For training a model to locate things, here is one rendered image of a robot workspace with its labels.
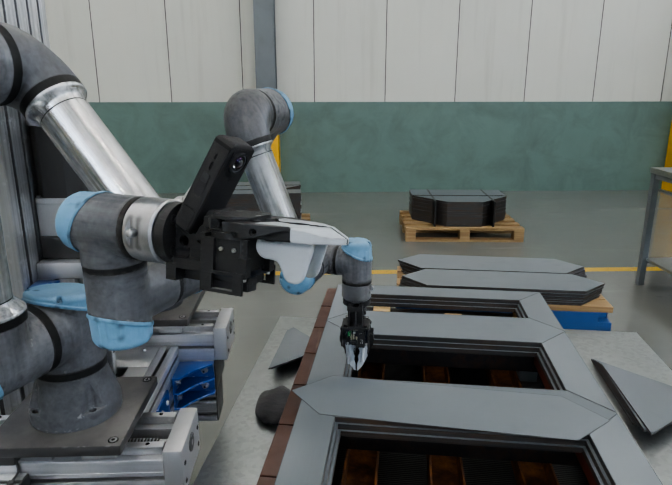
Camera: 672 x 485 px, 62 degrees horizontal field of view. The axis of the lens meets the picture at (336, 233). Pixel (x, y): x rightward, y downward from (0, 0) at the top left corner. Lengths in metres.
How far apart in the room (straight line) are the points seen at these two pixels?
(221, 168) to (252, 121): 0.69
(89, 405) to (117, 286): 0.41
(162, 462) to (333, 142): 7.39
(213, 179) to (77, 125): 0.34
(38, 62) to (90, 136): 0.13
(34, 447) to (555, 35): 8.41
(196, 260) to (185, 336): 0.89
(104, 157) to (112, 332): 0.26
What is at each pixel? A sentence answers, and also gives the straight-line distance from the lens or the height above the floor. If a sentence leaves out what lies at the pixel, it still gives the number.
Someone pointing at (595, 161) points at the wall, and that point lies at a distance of 9.26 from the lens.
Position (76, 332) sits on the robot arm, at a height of 1.21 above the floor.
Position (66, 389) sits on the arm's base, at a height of 1.11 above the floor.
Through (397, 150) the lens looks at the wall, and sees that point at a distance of 8.35.
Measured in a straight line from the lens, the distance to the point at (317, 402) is 1.41.
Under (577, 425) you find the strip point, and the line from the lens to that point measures 1.44.
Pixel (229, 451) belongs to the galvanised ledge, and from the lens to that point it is 1.58.
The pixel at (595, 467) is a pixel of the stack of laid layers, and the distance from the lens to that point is 1.38.
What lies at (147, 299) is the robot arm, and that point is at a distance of 0.75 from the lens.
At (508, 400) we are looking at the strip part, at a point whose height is 0.86.
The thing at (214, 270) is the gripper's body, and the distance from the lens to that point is 0.60.
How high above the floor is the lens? 1.60
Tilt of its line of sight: 15 degrees down
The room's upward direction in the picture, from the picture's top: straight up
